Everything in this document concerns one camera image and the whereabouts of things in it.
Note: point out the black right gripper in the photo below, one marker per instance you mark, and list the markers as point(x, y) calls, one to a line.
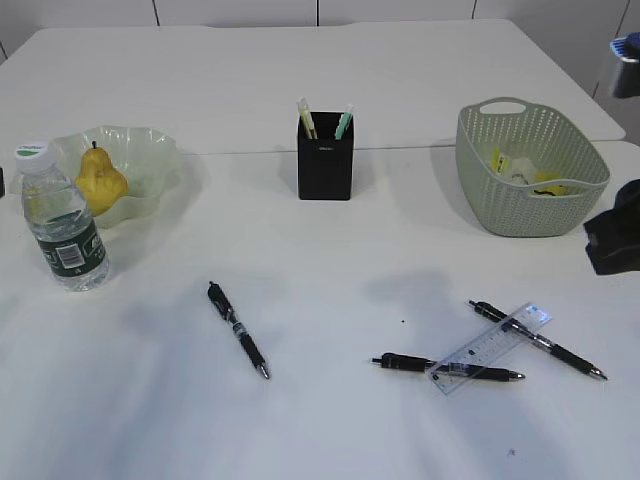
point(613, 235)

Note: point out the yellow white waste paper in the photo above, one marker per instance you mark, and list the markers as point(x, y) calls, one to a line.
point(522, 171)

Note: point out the mint green pen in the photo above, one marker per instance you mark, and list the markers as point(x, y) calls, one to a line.
point(344, 122)

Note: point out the yellow pen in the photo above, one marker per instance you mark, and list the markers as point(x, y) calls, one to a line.
point(306, 118)

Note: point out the yellow pear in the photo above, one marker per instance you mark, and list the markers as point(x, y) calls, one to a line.
point(100, 182)

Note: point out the clear water bottle green label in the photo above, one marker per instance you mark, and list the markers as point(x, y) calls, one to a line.
point(60, 219)

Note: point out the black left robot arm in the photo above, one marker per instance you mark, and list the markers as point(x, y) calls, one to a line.
point(2, 184)

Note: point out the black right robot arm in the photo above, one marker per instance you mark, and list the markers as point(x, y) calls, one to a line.
point(626, 79)

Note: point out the green woven plastic basket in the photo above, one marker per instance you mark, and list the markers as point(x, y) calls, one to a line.
point(553, 143)

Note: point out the black pen under ruler top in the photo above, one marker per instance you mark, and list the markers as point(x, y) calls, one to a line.
point(495, 315)

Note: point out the black pen under ruler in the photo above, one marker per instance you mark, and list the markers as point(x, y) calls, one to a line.
point(390, 360)
point(495, 315)

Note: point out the transparent plastic ruler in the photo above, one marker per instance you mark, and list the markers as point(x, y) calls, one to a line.
point(489, 346)

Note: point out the black pen under ruler bottom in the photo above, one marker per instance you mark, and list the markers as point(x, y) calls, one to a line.
point(390, 360)

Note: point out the black square pen holder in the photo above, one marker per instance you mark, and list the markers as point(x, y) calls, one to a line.
point(325, 165)

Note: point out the black pen centre left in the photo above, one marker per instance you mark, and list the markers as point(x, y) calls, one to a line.
point(227, 312)

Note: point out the green wavy glass plate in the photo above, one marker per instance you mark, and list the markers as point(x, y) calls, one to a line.
point(148, 158)

